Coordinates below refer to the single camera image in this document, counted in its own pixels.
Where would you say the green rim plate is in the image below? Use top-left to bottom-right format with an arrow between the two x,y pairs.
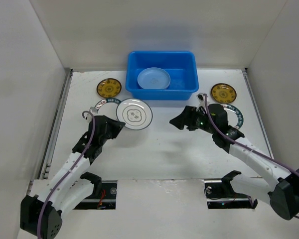
222,104 -> 244,129
94,98 -> 122,111

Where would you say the white plate with flower emblem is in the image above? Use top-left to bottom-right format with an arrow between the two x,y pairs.
116,98 -> 153,130

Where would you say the yellow patterned plate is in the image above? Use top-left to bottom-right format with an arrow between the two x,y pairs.
210,83 -> 237,104
96,78 -> 122,98

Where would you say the light blue plate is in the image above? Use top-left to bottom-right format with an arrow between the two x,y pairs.
137,67 -> 171,90

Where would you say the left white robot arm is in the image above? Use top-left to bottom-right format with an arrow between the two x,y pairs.
19,116 -> 125,239

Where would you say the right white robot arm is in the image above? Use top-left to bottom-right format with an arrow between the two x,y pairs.
170,104 -> 299,220

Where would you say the blue plastic bin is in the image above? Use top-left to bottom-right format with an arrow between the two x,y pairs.
125,51 -> 199,101

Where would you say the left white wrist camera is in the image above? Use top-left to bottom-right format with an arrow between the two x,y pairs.
89,107 -> 98,116

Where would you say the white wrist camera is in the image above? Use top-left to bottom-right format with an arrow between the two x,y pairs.
89,107 -> 98,116
197,93 -> 204,102

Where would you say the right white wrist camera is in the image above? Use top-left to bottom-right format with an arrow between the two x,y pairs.
197,93 -> 204,102

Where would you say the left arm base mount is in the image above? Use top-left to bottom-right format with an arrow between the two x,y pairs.
74,181 -> 118,210

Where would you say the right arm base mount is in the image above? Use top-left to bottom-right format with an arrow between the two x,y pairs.
204,179 -> 258,210

